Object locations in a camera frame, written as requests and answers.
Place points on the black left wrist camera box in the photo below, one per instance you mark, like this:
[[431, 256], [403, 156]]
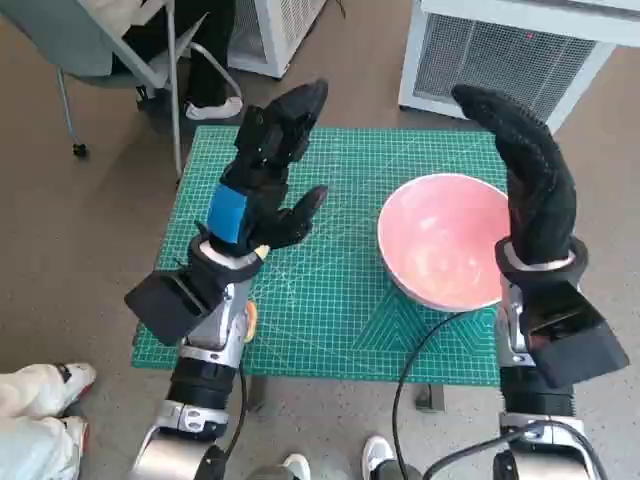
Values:
[[165, 305]]

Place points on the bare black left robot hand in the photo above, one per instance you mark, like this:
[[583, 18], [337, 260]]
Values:
[[270, 145]]

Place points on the large white vented appliance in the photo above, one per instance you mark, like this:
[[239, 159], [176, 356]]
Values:
[[500, 55]]

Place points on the person's feet in white shoes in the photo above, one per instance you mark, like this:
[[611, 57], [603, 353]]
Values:
[[377, 452]]

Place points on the green cutting mat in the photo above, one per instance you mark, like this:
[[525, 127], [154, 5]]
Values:
[[340, 280]]

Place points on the small white vented appliance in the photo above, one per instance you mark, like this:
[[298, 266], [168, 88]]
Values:
[[280, 30]]

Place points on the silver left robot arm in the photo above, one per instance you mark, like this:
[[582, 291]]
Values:
[[220, 330]]

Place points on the grey office chair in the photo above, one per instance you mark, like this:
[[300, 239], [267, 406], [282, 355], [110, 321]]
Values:
[[50, 45]]

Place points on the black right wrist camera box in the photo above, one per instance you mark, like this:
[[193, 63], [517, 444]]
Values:
[[575, 340]]

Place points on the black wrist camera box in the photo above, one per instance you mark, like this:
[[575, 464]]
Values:
[[575, 340], [165, 305]]

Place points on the striped toy bread loaf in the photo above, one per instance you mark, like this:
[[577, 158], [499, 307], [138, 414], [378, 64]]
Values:
[[252, 320]]

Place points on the person in white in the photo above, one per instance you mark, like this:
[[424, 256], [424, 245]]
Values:
[[35, 425]]

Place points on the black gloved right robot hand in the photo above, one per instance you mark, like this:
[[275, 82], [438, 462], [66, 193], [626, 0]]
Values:
[[540, 200]]

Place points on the seated person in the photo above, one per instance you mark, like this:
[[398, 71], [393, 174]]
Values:
[[210, 60]]

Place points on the black table leg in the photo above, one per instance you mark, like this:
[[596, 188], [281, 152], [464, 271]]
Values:
[[256, 395], [431, 398]]

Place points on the pink bowl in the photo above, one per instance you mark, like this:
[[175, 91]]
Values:
[[440, 235]]

